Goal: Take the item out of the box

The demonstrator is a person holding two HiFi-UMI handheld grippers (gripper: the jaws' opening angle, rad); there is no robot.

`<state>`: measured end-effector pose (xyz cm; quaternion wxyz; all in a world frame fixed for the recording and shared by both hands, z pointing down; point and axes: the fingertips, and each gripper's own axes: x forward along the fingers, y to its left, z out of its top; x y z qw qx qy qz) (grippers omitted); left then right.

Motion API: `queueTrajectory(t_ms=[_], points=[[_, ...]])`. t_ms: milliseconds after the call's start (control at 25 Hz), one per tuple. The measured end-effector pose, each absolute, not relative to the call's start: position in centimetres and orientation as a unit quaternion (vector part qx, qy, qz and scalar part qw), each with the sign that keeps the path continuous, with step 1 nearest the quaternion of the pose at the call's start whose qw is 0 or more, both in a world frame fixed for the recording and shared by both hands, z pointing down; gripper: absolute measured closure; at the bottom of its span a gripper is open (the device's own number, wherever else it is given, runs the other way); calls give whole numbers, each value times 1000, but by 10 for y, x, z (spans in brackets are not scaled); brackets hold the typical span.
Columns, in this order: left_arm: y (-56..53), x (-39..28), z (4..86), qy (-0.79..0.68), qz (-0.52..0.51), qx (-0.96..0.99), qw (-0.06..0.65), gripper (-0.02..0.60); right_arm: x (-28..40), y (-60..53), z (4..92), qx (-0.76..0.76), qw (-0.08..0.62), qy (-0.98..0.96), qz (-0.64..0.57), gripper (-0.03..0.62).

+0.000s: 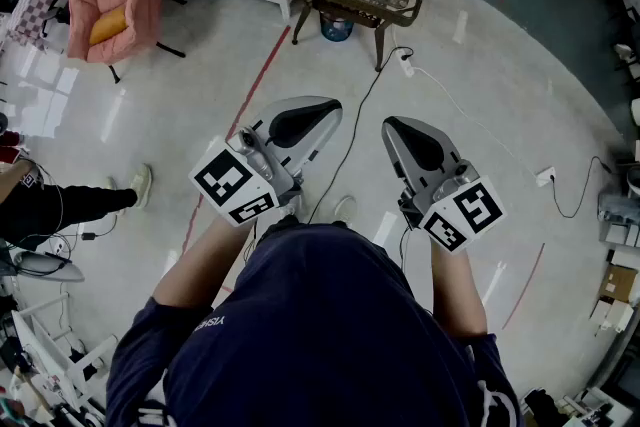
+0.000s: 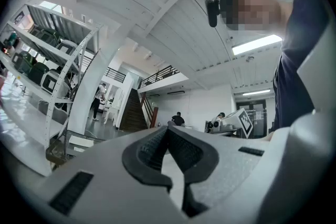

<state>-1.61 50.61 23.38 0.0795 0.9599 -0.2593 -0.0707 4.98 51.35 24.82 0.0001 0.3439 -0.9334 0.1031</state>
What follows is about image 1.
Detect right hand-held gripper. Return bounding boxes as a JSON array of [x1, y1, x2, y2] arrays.
[[380, 115, 508, 256]]

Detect blue water jug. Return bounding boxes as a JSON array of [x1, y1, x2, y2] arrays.
[[319, 10, 355, 43]]

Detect orange pillow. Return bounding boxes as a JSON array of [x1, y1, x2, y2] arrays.
[[88, 8, 129, 47]]

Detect brown cardboard box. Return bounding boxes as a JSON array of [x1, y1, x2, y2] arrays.
[[598, 264, 639, 304]]

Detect person's right forearm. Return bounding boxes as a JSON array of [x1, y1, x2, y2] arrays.
[[428, 240, 489, 339]]

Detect person's left forearm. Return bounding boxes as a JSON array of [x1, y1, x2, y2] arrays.
[[151, 213, 261, 311]]

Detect white cable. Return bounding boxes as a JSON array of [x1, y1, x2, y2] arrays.
[[412, 64, 547, 177]]

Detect white metal rack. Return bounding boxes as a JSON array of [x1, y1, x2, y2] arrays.
[[8, 289, 120, 419]]

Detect checkered cloth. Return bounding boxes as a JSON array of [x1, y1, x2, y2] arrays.
[[3, 0, 70, 52]]

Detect white power strip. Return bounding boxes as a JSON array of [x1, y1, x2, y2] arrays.
[[396, 51, 417, 79]]

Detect short black cable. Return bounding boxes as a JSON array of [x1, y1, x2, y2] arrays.
[[550, 156, 614, 220]]

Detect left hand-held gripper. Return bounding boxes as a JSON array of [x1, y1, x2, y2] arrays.
[[188, 95, 344, 228]]

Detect long black cable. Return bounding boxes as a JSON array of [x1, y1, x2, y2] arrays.
[[303, 45, 415, 226]]

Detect person's navy shirt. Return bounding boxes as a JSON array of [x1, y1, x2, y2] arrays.
[[104, 218, 524, 427]]

